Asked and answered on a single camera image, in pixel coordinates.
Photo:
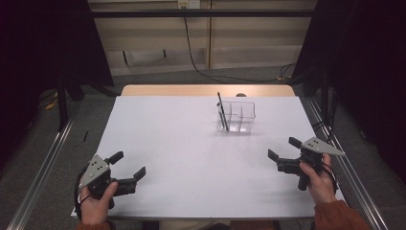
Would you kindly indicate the aluminium floor rail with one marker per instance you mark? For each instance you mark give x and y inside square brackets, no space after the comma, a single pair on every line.
[362,195]
[41,172]

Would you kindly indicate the person's left hand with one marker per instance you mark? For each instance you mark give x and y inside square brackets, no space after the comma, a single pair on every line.
[94,209]

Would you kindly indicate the white table sheet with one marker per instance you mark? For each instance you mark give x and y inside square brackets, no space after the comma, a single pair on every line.
[191,166]

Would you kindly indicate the black metal stand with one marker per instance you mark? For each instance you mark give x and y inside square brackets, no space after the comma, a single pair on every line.
[62,105]

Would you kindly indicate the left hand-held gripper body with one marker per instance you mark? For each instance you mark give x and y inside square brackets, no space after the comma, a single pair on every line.
[95,171]

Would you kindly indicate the clear plastic organizer box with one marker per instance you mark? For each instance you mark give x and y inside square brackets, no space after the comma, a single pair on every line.
[242,116]

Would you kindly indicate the small brown round object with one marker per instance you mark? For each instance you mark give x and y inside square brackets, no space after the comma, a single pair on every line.
[241,95]

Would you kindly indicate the long beige workbench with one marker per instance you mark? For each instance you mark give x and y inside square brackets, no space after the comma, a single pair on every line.
[255,35]

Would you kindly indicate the black curtain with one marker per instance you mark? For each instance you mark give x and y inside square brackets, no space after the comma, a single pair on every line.
[367,64]
[38,48]

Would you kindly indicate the flat-tip black makeup brush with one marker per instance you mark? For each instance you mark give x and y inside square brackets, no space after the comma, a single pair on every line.
[222,110]

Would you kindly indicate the person's right hand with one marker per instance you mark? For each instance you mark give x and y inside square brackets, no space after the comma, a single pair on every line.
[322,188]

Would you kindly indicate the small black floor object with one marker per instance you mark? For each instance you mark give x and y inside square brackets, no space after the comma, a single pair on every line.
[85,136]

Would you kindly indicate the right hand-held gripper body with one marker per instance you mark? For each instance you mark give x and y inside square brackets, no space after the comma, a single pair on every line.
[319,146]

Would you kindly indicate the black workbench leg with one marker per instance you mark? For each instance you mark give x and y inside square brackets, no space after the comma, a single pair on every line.
[164,53]
[125,58]

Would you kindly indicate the round-tip black makeup brush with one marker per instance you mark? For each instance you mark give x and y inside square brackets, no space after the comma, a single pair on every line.
[221,119]

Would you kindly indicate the wooden workbench upright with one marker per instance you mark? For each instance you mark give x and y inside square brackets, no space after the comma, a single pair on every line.
[209,38]

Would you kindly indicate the white wall power outlet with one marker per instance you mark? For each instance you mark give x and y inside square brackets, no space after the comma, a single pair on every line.
[189,3]

